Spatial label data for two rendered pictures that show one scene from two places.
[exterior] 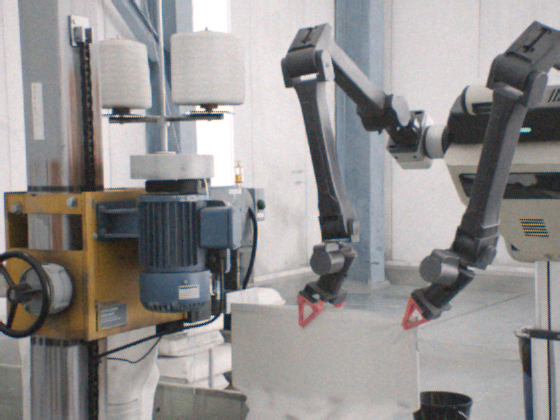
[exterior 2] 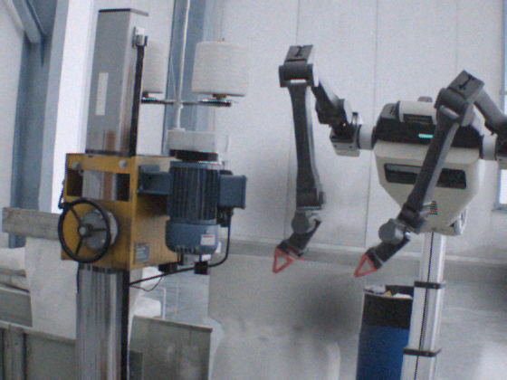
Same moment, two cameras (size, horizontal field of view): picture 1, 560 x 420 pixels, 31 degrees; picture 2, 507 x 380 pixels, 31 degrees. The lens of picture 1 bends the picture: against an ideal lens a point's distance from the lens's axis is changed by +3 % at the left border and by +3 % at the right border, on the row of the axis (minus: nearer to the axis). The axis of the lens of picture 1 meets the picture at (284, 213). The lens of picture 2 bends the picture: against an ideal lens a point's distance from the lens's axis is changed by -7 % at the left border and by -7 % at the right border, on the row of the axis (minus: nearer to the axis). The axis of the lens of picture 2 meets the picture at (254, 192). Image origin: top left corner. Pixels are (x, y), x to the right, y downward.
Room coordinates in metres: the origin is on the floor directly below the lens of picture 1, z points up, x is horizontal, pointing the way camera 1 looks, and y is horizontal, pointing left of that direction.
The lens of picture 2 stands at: (-0.49, 0.61, 1.40)
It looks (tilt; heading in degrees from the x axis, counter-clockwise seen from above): 3 degrees down; 348
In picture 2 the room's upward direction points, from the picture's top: 4 degrees clockwise
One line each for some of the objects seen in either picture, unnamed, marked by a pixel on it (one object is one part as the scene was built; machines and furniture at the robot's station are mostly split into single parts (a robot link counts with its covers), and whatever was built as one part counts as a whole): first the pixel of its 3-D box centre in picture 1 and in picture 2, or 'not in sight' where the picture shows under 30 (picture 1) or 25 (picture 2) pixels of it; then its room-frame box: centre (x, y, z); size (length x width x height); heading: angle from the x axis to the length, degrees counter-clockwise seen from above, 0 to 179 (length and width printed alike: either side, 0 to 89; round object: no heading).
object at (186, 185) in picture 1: (173, 187); (196, 156); (2.14, 0.24, 1.35); 0.12 x 0.12 x 0.04
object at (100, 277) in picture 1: (99, 258); (123, 208); (2.29, 0.43, 1.18); 0.34 x 0.25 x 0.31; 147
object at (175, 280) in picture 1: (174, 251); (193, 207); (2.14, 0.24, 1.21); 0.15 x 0.15 x 0.25
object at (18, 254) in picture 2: not in sight; (26, 259); (5.59, 0.85, 0.56); 0.66 x 0.43 x 0.15; 145
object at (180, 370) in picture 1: (193, 361); not in sight; (5.38, 0.51, 0.32); 0.66 x 0.43 x 0.15; 149
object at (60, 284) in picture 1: (43, 288); (97, 228); (2.12, 0.51, 1.14); 0.11 x 0.06 x 0.11; 57
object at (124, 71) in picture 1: (119, 74); (144, 67); (2.41, 0.39, 1.61); 0.15 x 0.14 x 0.17; 57
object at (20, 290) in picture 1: (15, 294); (83, 231); (2.06, 0.55, 1.13); 0.18 x 0.11 x 0.18; 57
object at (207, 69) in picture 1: (207, 70); (221, 69); (2.26, 0.17, 1.61); 0.17 x 0.17 x 0.17
